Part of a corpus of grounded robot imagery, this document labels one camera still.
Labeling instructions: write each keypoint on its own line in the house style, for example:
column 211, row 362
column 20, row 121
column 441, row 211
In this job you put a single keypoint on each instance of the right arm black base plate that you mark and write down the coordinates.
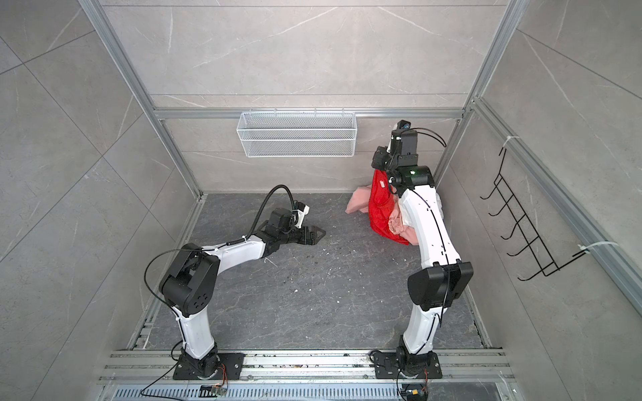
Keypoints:
column 383, row 363

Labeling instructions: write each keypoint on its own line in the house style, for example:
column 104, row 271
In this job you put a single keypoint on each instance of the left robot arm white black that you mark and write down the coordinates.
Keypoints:
column 189, row 284

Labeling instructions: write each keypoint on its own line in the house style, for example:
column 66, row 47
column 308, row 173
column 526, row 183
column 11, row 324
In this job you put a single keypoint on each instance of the black wire hook rack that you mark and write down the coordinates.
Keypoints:
column 524, row 228

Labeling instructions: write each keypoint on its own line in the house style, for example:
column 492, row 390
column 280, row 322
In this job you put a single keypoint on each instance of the aluminium rail base frame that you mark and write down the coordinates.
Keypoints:
column 341, row 374

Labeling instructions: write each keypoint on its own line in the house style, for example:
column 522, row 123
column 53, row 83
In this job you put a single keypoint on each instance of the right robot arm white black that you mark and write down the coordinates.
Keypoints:
column 443, row 275

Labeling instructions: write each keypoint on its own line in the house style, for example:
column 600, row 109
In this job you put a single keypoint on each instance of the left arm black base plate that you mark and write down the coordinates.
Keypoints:
column 230, row 363

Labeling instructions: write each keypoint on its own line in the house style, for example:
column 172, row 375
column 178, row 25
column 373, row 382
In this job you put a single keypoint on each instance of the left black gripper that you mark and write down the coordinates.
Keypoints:
column 314, row 238

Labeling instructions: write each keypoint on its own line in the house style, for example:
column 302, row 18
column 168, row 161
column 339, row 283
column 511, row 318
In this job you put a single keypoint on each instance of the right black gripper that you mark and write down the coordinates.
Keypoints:
column 378, row 162

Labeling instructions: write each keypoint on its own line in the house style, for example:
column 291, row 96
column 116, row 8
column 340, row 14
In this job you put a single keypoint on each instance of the pink cloth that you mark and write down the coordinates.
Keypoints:
column 359, row 203

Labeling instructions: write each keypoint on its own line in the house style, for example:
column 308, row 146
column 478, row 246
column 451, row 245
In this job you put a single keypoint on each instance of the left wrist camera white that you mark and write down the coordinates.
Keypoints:
column 300, row 211

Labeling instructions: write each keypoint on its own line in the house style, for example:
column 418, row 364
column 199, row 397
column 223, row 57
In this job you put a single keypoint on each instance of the red cloth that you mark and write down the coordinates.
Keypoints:
column 381, row 206

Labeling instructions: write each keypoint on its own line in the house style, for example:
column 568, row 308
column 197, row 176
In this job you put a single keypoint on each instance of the white wire mesh basket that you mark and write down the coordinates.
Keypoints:
column 280, row 134

